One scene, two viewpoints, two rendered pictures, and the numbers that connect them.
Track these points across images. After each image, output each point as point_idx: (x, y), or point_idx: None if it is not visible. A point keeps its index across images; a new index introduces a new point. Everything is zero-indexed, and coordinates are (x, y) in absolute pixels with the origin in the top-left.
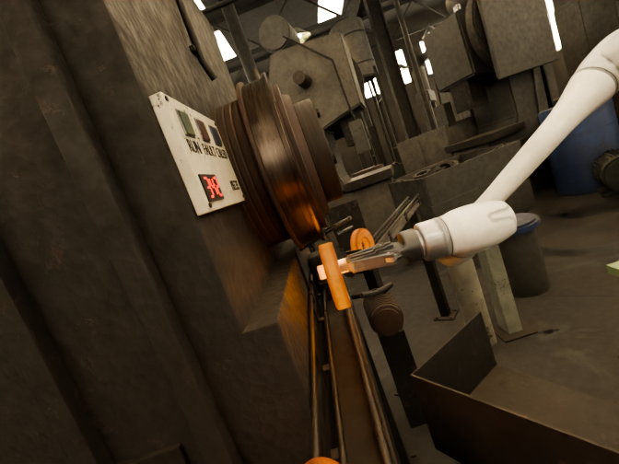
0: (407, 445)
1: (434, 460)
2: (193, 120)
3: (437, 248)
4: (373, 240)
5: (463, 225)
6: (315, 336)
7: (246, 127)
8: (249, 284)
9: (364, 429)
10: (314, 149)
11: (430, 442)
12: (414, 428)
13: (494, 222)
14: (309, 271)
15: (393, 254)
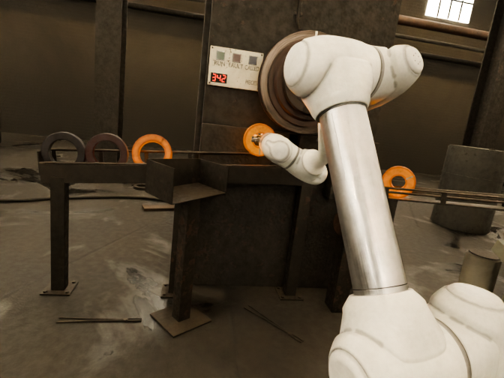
0: (310, 298)
1: (296, 305)
2: (232, 53)
3: (259, 145)
4: (413, 185)
5: (263, 139)
6: (253, 163)
7: (263, 59)
8: (226, 117)
9: None
10: (283, 79)
11: (311, 307)
12: (324, 304)
13: (265, 144)
14: None
15: (252, 136)
